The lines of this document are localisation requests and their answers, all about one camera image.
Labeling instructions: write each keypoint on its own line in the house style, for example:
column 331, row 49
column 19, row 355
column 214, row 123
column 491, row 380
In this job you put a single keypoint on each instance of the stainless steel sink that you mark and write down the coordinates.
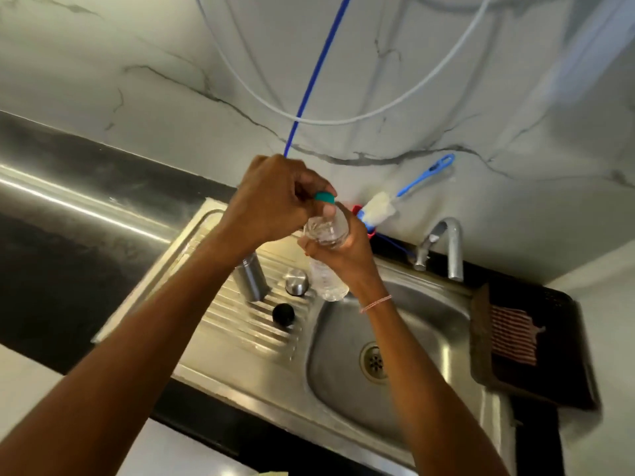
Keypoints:
column 258, row 351

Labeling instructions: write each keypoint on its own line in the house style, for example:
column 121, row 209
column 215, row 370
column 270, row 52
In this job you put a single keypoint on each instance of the black flask stopper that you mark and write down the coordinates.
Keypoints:
column 284, row 315

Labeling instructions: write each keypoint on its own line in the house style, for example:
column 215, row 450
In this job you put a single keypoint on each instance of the person's left hand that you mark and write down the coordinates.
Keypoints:
column 268, row 203

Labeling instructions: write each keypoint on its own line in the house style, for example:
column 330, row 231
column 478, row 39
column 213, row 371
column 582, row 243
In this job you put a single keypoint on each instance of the person's right forearm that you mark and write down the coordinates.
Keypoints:
column 431, row 401

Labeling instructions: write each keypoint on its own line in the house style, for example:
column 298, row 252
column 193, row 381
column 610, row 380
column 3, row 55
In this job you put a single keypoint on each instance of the steel flask bottle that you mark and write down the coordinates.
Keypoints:
column 250, row 277

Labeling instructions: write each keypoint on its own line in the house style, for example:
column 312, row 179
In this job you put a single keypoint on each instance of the blue white bottle brush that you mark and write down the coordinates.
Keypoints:
column 379, row 210

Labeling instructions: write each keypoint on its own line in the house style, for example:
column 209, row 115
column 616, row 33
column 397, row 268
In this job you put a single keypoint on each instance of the red plastic brush holder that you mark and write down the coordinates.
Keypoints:
column 356, row 210

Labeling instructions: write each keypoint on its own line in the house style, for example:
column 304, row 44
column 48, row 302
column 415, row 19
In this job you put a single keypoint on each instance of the metal sink drain strainer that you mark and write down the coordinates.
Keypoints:
column 373, row 364

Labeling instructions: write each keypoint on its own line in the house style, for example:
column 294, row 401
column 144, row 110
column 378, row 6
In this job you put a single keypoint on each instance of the clear plastic water bottle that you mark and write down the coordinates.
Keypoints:
column 325, row 232

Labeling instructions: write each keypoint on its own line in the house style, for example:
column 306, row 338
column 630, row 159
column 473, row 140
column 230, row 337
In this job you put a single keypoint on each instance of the red checkered cloth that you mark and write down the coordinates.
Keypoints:
column 513, row 337

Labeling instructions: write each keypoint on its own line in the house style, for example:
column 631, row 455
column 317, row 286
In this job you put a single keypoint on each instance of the teal bottle cap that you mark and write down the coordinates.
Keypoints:
column 325, row 196

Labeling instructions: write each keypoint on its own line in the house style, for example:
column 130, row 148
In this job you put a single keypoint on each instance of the chrome sink faucet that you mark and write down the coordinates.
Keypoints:
column 454, row 252

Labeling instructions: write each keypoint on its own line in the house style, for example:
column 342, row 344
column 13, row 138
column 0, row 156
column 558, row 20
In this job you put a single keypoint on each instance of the person's left forearm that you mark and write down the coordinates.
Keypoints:
column 109, row 371

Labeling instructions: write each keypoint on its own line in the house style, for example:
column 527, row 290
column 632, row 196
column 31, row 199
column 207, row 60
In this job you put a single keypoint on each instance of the person's right hand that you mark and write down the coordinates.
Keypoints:
column 354, row 262

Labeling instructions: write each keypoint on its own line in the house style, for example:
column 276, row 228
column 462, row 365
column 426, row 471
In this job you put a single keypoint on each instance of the steel flask cup lid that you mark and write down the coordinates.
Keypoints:
column 296, row 283

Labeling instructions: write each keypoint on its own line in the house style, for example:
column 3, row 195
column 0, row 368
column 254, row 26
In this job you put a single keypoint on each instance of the dark woven tray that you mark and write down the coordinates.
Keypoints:
column 560, row 371

